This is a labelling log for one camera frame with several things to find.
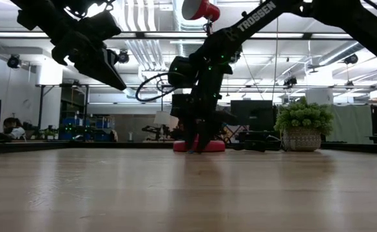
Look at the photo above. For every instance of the red desk lamp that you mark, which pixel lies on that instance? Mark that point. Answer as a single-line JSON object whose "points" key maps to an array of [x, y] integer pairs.
{"points": [[215, 146]]}

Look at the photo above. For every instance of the black ceiling camera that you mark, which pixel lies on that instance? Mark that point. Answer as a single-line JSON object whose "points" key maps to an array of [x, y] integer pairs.
{"points": [[290, 82]]}

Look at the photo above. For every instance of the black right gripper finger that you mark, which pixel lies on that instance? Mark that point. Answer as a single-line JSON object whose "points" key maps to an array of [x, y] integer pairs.
{"points": [[208, 133], [190, 133]]}

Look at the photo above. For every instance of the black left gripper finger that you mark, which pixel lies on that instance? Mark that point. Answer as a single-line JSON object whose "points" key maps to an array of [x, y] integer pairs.
{"points": [[112, 59], [98, 69]]}

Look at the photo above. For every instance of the black background robot arm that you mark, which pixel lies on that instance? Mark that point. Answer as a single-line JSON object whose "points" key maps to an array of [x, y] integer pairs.
{"points": [[152, 129]]}

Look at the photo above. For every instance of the pale green curtain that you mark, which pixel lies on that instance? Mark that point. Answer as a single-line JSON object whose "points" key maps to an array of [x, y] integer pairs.
{"points": [[352, 125]]}

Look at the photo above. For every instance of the person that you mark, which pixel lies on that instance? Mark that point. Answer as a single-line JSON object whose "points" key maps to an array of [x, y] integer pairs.
{"points": [[14, 129]]}

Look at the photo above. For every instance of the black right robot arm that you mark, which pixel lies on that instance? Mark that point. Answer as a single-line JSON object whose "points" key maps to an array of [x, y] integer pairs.
{"points": [[256, 16]]}

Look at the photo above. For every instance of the black background gantry frame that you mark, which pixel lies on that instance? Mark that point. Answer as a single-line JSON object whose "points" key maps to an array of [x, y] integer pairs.
{"points": [[41, 106]]}

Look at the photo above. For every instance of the shelf with blue bins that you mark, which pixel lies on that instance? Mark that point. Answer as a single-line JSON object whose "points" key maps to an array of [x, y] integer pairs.
{"points": [[102, 124]]}

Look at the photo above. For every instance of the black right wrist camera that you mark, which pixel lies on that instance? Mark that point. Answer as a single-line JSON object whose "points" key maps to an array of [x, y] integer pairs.
{"points": [[181, 72]]}

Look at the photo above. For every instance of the green plant in patterned pot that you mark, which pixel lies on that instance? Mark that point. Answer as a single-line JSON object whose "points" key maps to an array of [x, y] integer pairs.
{"points": [[301, 140]]}

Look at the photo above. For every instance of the black monitor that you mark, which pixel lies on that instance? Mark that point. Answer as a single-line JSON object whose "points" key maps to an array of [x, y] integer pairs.
{"points": [[252, 116]]}

